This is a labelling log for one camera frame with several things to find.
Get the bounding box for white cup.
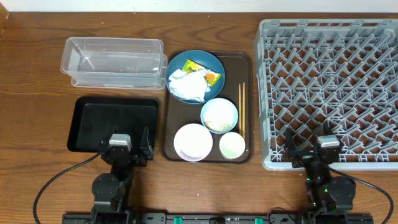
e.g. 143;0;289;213
219;132;246;159

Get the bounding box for white tissue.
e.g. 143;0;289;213
169;69;210;103

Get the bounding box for yellow green snack wrapper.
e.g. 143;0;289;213
182;59;221;86

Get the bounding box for grey dishwasher rack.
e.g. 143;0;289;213
254;19;397;170

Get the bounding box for wooden chopstick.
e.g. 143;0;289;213
238;84;242;136
242;82;246;140

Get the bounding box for rice food scraps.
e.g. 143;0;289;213
204;110;234;133

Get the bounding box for light blue bowl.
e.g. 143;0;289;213
200;98;238;134

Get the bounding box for black plastic tray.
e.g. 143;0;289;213
67;96;159;152

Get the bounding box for dark blue plate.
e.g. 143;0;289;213
165;50;226;105

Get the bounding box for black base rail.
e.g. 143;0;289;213
62;213;374;224

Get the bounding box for white pink bowl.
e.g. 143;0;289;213
174;123;213;162

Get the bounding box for brown serving tray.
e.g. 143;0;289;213
160;51;254;164

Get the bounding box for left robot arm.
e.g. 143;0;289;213
89;126;154;224

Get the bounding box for clear plastic waste bin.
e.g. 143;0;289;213
60;37;168;90

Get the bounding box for left wooden chopstick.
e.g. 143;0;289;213
238;84;242;136

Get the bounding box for right wooden chopstick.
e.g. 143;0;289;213
242;82;246;140

